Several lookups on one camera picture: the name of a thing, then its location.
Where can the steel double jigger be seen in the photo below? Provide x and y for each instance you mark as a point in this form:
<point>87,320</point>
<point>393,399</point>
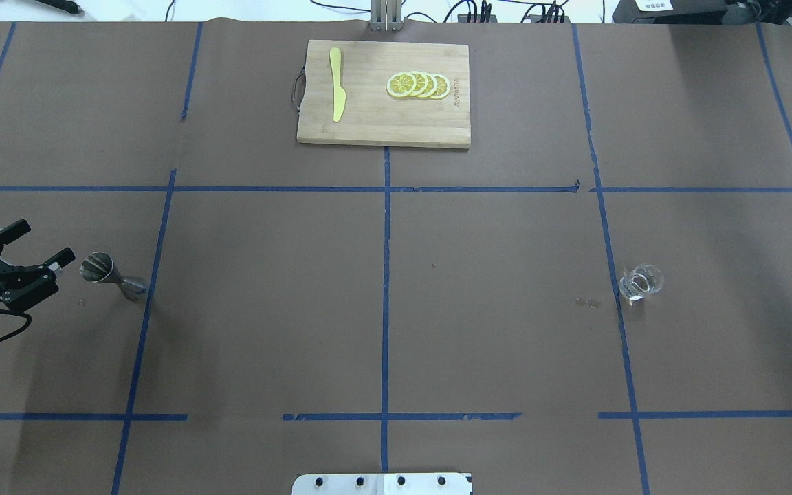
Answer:
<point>99,268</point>

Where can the clear glass measuring cup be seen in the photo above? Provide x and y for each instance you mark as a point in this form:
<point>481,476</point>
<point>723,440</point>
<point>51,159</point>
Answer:
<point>640,282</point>

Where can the yellow plastic knife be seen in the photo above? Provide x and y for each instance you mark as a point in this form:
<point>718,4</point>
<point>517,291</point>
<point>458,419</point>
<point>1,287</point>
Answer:
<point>339,93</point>

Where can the bamboo cutting board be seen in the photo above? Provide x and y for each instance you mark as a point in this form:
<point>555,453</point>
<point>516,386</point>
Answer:
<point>371,116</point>

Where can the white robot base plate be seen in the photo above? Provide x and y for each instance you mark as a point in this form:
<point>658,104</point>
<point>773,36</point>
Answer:
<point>384,483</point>

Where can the aluminium frame post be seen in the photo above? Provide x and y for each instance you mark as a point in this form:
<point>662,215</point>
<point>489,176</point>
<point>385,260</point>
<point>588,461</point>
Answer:
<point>386,16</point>

